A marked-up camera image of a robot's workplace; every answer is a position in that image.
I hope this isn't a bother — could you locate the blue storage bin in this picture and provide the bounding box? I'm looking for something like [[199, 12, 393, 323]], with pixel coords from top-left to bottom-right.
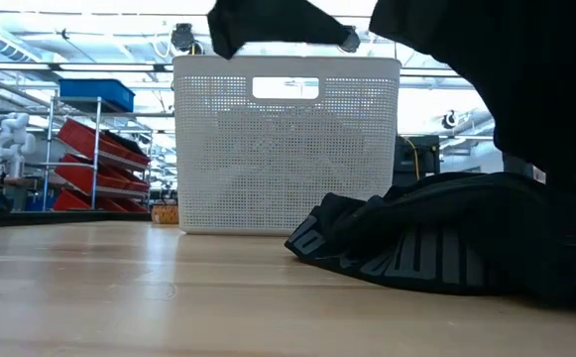
[[58, 77, 136, 113]]

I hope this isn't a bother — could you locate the black round ceiling fixture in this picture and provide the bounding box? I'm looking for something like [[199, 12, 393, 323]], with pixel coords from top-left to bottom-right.
[[337, 27, 362, 54], [171, 22, 197, 54]]

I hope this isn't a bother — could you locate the black equipment box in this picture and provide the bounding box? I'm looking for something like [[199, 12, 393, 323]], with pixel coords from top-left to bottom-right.
[[394, 134, 441, 187]]

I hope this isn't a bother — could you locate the red storage bin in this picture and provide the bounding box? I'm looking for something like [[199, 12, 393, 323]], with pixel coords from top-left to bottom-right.
[[52, 189, 148, 214], [53, 153, 150, 194], [57, 117, 151, 168]]

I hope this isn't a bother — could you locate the metal shelf rack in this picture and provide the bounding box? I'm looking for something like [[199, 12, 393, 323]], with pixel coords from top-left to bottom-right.
[[39, 88, 179, 214]]

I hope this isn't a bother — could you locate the white perforated laundry basket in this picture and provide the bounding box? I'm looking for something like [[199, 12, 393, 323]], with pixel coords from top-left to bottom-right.
[[172, 55, 403, 237]]

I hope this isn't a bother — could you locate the dark grey garment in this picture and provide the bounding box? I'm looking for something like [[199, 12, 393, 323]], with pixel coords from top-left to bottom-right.
[[284, 171, 576, 311]]

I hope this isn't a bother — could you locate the black garment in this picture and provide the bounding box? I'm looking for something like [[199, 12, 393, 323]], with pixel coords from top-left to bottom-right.
[[206, 0, 576, 199]]

